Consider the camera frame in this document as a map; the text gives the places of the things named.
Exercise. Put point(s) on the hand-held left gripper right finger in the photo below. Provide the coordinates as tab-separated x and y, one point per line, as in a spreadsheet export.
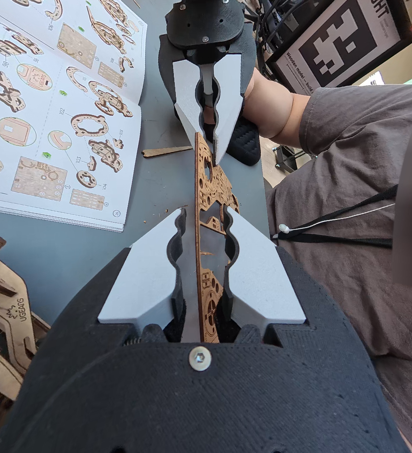
262	283

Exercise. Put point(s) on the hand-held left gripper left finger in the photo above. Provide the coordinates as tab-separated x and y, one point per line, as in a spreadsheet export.
138	283

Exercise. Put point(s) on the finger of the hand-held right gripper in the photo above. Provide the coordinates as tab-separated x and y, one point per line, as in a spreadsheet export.
184	92
230	99

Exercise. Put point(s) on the laser-cut wooden parts sheet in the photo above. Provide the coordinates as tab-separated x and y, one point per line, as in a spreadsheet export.
197	212

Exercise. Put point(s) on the person's right forearm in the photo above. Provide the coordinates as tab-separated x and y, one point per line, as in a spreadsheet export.
280	116

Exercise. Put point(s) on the assembled wooden model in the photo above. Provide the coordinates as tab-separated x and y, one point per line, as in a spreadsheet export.
0	311

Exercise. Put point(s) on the thin wooden stick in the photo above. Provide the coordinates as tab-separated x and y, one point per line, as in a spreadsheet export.
163	151

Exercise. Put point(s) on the black framed marker sign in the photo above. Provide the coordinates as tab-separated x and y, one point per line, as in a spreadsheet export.
333	35

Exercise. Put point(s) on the open instruction booklet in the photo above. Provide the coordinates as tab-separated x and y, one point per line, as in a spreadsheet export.
50	155

